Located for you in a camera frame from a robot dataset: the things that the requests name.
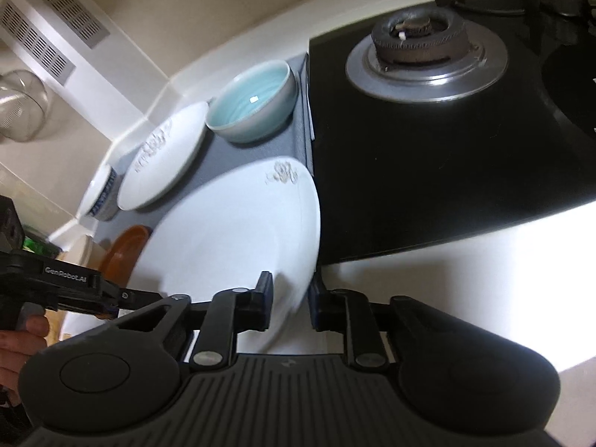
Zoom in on large white floral plate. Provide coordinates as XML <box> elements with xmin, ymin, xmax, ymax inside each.
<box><xmin>127</xmin><ymin>156</ymin><xmax>326</xmax><ymax>354</ymax></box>

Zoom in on orange brown plate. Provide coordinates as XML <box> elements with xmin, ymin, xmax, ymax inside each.
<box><xmin>98</xmin><ymin>225</ymin><xmax>152</xmax><ymax>288</ymax></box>

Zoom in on white bowl blue pattern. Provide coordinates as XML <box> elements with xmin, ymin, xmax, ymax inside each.
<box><xmin>77</xmin><ymin>164</ymin><xmax>122</xmax><ymax>222</ymax></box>

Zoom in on small white floral plate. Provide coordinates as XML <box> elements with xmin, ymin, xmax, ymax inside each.
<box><xmin>117</xmin><ymin>101</ymin><xmax>209</xmax><ymax>211</ymax></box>

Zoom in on light blue ceramic bowl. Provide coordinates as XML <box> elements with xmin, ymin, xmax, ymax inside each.
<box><xmin>206</xmin><ymin>60</ymin><xmax>298</xmax><ymax>144</ymax></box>

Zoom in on person's left hand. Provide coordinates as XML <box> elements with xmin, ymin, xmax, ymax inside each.
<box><xmin>0</xmin><ymin>315</ymin><xmax>50</xmax><ymax>407</ymax></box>

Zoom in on black gas stove top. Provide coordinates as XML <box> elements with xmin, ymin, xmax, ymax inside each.
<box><xmin>308</xmin><ymin>3</ymin><xmax>595</xmax><ymax>264</ymax></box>

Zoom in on grey textured mat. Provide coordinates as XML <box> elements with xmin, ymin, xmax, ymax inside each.
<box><xmin>94</xmin><ymin>54</ymin><xmax>313</xmax><ymax>245</ymax></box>

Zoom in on glass bowl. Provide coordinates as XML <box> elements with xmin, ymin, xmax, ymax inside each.
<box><xmin>1</xmin><ymin>70</ymin><xmax>48</xmax><ymax>142</ymax></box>

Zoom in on white vented range hood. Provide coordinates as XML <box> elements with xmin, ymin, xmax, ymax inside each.
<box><xmin>0</xmin><ymin>0</ymin><xmax>113</xmax><ymax>87</ymax></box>

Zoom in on silver gas burner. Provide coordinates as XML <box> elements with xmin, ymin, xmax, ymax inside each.
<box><xmin>345</xmin><ymin>6</ymin><xmax>508</xmax><ymax>103</ymax></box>

